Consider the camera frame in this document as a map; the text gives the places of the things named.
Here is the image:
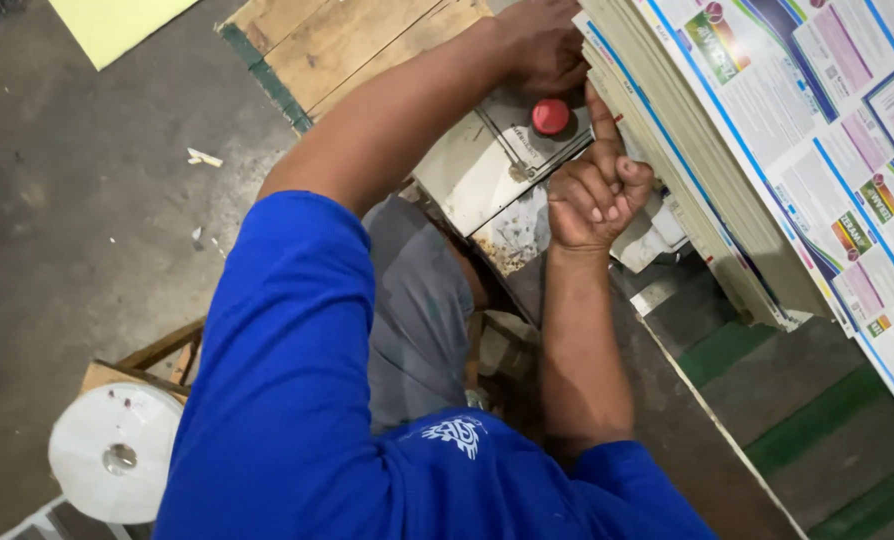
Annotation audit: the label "person's left hand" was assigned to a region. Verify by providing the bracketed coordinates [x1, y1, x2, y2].
[492, 0, 592, 96]

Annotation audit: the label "person's right hand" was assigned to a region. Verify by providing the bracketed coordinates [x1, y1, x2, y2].
[546, 81, 655, 254]

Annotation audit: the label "stack of printed paper sheets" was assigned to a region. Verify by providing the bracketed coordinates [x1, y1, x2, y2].
[571, 0, 894, 445]

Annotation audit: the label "red emergency stop button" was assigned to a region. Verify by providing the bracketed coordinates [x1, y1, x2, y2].
[531, 98, 572, 138]

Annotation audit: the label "white metal control panel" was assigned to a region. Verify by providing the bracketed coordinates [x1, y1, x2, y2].
[412, 81, 595, 238]

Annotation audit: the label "crumpled white paper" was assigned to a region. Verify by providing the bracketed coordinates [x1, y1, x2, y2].
[610, 191, 690, 276]

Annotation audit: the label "wooden pallet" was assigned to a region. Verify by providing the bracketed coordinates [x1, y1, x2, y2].
[216, 0, 495, 136]

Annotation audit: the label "grey trousers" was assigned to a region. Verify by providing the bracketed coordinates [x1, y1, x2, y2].
[361, 194, 487, 435]

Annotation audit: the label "blue shirt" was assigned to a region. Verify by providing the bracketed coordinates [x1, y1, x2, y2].
[152, 189, 720, 540]

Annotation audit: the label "grey machine table green stripes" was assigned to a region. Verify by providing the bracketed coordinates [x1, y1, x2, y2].
[610, 251, 894, 540]

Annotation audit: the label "yellow paper sheet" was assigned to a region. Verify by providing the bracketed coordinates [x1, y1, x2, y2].
[47, 0, 202, 72]

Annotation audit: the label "wooden stool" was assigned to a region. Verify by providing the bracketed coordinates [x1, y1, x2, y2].
[78, 315, 207, 407]

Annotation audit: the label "white tape roll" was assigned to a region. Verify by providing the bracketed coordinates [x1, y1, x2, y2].
[48, 381, 186, 525]

